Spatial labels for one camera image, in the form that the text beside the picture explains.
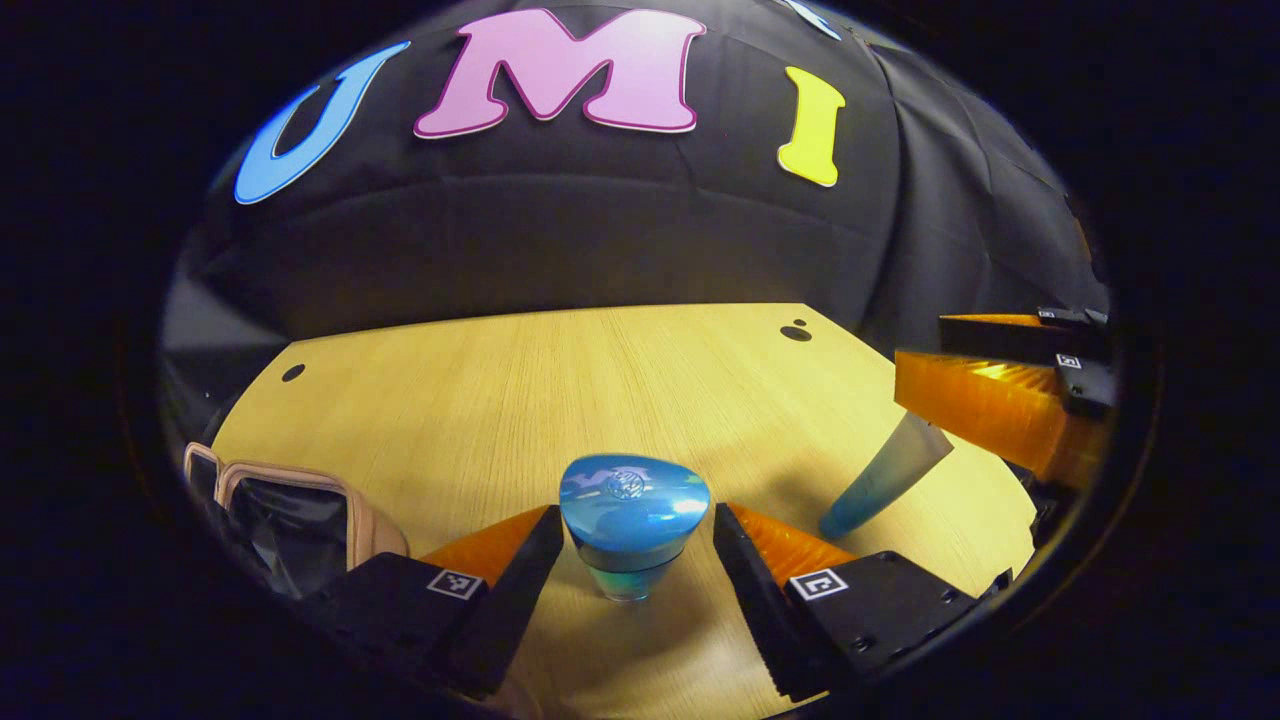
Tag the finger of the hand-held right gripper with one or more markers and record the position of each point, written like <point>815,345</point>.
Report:
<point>1020,335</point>
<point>1000,410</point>

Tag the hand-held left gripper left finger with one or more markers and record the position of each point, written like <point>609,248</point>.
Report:
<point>510,610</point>

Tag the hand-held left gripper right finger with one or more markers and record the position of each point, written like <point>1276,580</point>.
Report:
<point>755,600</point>

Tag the white and blue tube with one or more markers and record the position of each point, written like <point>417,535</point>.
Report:
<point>880,485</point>

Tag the blue glass bottle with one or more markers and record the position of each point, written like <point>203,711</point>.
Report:
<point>630,510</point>

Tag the black backdrop cloth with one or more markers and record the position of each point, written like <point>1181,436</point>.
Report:
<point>600,230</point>

